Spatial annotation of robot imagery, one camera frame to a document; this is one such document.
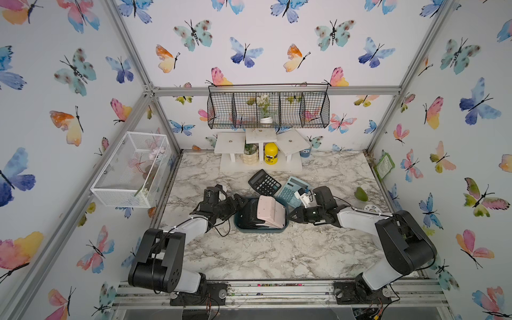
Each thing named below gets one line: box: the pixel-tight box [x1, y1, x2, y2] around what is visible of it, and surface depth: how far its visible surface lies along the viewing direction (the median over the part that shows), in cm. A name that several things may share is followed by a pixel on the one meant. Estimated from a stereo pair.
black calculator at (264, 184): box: [248, 168, 282, 197], surface depth 106 cm
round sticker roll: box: [364, 204, 382, 213], surface depth 89 cm
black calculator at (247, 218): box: [235, 198, 269, 230], surface depth 88 cm
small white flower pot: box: [256, 94, 274, 124], surface depth 95 cm
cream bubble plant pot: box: [242, 142, 260, 166], surface depth 111 cm
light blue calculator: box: [277, 176, 310, 208], surface depth 103 cm
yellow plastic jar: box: [264, 142, 278, 166], surface depth 109 cm
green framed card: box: [374, 152, 396, 180], surface depth 112 cm
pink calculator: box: [256, 195, 286, 229], surface depth 87 cm
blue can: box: [299, 148, 311, 158], surface depth 120 cm
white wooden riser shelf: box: [214, 128, 311, 173], surface depth 110 cm
